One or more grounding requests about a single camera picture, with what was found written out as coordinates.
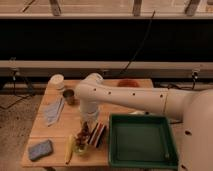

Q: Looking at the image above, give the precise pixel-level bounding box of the dark purple grape bunch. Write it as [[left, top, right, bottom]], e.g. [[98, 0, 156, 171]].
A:
[[76, 122, 90, 144]]

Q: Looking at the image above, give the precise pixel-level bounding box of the wooden table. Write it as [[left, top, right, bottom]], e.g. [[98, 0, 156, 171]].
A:
[[21, 78, 162, 168]]

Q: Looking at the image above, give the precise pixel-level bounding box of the small grey metal cup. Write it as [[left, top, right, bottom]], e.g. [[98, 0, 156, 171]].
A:
[[63, 89, 75, 105]]

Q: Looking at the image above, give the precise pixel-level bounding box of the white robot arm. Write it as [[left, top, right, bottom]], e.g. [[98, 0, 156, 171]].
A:
[[75, 73, 213, 171]]

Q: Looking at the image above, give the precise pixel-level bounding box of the white and black small object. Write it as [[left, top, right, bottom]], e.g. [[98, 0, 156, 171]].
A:
[[130, 111, 149, 115]]

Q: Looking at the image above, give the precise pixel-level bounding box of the green plastic cup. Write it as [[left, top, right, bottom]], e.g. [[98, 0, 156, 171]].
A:
[[73, 142, 88, 155]]

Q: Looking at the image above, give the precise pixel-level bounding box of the blue sponge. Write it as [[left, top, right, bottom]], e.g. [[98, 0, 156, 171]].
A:
[[28, 140, 53, 161]]

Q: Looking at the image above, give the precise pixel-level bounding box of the green plastic tray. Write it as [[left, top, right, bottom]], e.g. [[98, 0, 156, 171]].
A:
[[108, 114, 179, 170]]

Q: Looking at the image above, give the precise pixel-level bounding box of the white lidded container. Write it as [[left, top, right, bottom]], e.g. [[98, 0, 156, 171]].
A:
[[49, 74, 65, 90]]

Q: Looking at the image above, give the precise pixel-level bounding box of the black hanging cable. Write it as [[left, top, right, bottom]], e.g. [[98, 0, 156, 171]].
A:
[[117, 10, 156, 78]]

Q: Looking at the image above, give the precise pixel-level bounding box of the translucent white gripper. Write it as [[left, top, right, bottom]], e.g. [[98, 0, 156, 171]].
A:
[[79, 101, 99, 128]]

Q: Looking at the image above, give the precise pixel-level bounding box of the yellow banana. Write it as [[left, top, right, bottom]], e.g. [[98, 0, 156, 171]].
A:
[[65, 135, 74, 164]]

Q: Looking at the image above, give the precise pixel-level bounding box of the orange bowl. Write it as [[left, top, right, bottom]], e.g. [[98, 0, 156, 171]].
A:
[[117, 79, 140, 87]]

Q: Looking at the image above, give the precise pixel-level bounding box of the blue folded cloth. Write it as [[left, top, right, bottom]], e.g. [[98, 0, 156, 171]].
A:
[[43, 98, 64, 126]]

